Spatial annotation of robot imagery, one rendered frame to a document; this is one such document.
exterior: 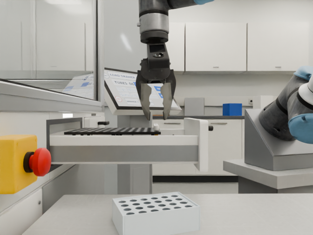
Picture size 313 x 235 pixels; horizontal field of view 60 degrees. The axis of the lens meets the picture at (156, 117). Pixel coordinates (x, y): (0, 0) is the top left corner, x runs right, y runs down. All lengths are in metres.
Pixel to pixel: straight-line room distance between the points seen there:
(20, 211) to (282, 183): 0.69
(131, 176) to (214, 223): 1.14
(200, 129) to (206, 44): 3.59
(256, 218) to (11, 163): 0.40
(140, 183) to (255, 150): 0.85
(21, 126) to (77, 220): 0.19
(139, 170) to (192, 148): 1.06
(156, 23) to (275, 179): 0.56
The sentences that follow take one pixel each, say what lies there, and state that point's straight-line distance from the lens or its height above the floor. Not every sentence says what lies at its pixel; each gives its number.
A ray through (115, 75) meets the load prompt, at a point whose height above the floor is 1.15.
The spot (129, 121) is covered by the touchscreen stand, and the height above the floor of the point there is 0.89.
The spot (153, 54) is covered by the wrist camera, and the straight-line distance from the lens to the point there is 0.62.
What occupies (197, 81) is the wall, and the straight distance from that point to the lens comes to 4.39.
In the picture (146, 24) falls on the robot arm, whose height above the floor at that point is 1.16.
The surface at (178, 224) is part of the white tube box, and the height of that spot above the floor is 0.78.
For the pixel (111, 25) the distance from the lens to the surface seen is 2.49.
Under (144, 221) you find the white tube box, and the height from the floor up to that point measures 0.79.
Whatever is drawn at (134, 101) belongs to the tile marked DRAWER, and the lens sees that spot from 1.48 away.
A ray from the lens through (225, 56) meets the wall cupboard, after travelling 4.16.
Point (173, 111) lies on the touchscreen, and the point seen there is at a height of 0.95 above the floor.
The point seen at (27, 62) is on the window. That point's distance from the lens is 0.58.
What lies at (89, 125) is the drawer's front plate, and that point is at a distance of 0.91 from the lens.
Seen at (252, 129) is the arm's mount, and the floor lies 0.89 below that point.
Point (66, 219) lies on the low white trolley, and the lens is 0.52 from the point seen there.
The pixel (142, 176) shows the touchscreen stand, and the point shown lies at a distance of 1.66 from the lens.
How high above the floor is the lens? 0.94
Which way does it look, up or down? 1 degrees down
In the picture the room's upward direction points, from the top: straight up
